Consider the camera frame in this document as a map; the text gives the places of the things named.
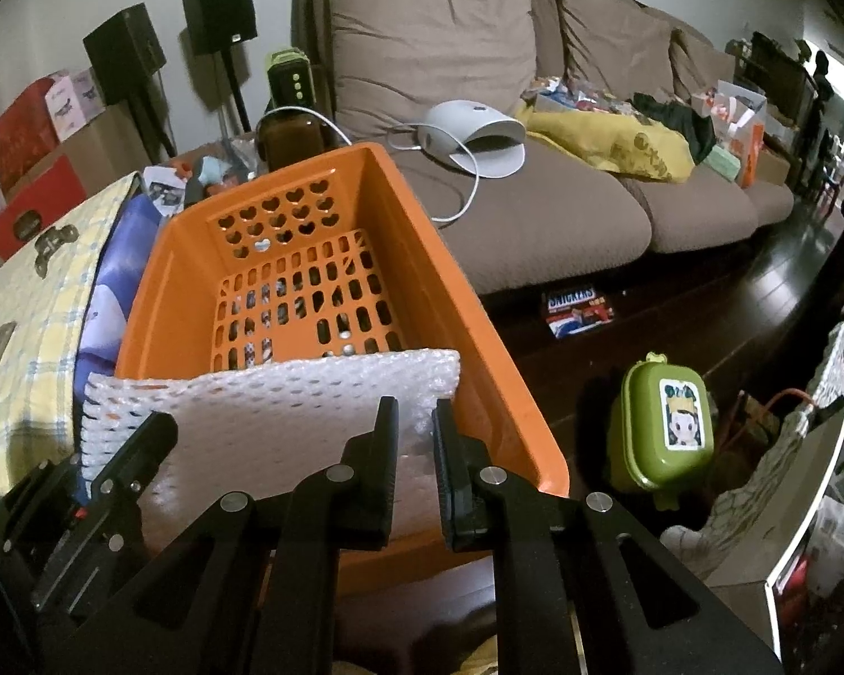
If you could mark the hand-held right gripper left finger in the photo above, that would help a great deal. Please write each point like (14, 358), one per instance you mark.
(373, 492)

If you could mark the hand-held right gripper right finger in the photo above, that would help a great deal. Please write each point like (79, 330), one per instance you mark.
(464, 499)

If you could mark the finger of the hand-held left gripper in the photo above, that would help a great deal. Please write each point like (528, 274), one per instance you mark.
(141, 450)

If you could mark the white foam net sheet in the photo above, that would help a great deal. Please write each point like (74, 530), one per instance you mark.
(267, 422)

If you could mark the orange plastic basket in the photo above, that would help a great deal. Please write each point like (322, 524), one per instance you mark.
(464, 337)

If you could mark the yellow plaid cloth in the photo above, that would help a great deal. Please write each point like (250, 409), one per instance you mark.
(49, 309)

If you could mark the purple printed blanket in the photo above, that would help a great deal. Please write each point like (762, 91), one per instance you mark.
(112, 281)

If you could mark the green case with cartoon sticker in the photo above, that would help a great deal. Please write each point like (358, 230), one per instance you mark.
(647, 450)

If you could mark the blue red snack box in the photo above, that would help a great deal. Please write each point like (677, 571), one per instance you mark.
(577, 316)

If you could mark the white printed leaflet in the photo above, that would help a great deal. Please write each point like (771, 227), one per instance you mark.
(162, 190)

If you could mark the red box with oval label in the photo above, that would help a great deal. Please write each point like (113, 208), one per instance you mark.
(42, 204)

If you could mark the brown sofa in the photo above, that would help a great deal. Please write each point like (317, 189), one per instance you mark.
(534, 225)

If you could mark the grey stone pattern cloth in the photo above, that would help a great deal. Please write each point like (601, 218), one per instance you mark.
(759, 485)

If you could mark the cardboard box with clutter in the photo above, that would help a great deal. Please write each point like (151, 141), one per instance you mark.
(239, 162)

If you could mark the brown cardboard box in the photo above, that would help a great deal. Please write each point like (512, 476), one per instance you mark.
(105, 140)

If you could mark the red patterned box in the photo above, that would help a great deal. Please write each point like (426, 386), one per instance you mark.
(17, 133)

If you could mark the large photo print board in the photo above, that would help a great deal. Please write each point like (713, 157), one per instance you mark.
(809, 478)

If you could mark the white pink small box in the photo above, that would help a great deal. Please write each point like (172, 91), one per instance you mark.
(74, 105)

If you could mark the white dome lamp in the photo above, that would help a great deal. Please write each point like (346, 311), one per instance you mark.
(478, 130)

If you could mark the yellow bag on sofa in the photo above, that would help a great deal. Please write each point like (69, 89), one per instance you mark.
(619, 147)

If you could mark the green black portable device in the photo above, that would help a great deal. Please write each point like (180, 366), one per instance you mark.
(288, 81)

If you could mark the black speaker on stand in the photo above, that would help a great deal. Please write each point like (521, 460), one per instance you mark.
(123, 53)
(218, 10)

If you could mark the pile of snack packets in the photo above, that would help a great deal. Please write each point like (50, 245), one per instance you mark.
(570, 95)

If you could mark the light green box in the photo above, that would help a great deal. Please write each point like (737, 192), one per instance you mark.
(721, 163)

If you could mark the dark garment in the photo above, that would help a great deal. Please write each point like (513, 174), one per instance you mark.
(682, 123)

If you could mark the large brown back cushion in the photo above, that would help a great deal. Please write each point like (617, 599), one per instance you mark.
(429, 49)

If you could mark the white orange paper bag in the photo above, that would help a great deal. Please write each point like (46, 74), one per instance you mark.
(738, 119)

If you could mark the medium brown back cushion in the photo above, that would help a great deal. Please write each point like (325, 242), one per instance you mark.
(612, 35)

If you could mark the small brown back cushion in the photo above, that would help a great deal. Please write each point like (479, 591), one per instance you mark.
(696, 63)

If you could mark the dark wooden cabinet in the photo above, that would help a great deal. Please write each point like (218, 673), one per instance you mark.
(781, 77)

